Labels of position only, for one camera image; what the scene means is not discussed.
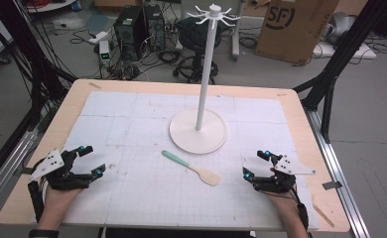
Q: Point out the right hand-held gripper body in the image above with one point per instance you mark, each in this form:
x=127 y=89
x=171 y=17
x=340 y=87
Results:
x=281 y=183

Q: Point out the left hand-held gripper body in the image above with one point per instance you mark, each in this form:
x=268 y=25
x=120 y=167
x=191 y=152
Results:
x=56 y=178

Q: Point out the person's right hand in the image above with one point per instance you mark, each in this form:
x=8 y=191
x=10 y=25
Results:
x=285 y=201

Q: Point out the person's left hand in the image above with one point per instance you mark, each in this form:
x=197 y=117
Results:
x=58 y=200

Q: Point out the black tape piece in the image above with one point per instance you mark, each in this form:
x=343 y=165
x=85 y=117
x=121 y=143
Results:
x=332 y=185

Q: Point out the thin wooden stick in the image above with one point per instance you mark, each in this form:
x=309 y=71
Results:
x=323 y=215

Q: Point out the black wristband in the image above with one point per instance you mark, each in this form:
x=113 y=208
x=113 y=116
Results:
x=43 y=233

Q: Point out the white grid mat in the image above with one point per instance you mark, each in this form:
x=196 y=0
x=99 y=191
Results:
x=155 y=198

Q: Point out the white hook stand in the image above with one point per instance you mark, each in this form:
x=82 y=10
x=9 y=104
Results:
x=199 y=130

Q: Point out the person's dark clothing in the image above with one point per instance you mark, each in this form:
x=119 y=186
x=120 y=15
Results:
x=175 y=233

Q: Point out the white device with green light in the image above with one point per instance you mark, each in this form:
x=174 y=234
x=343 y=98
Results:
x=104 y=53

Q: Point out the white power strip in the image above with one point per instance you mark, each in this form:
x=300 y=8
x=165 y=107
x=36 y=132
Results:
x=98 y=37

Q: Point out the white metal stand leg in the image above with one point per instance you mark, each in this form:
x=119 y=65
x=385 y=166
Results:
x=236 y=33

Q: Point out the black computer tower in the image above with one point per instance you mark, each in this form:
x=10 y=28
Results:
x=155 y=28
x=131 y=33

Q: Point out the cardboard box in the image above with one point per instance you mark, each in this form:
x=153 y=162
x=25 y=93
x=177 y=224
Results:
x=294 y=29

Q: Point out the black stool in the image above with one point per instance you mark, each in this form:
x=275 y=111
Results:
x=194 y=43

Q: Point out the white flat board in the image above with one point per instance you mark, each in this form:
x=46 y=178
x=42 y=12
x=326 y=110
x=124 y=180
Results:
x=363 y=52

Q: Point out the grey rounded device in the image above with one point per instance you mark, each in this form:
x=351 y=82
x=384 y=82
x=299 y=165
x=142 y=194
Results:
x=342 y=26

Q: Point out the round white table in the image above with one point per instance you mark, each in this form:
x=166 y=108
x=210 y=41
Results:
x=49 y=5

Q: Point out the aluminium rail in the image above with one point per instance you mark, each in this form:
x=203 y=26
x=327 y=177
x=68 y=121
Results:
x=337 y=172
x=6 y=172

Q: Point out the black metal frame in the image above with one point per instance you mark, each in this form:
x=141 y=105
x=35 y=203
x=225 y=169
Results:
x=32 y=59
x=333 y=66

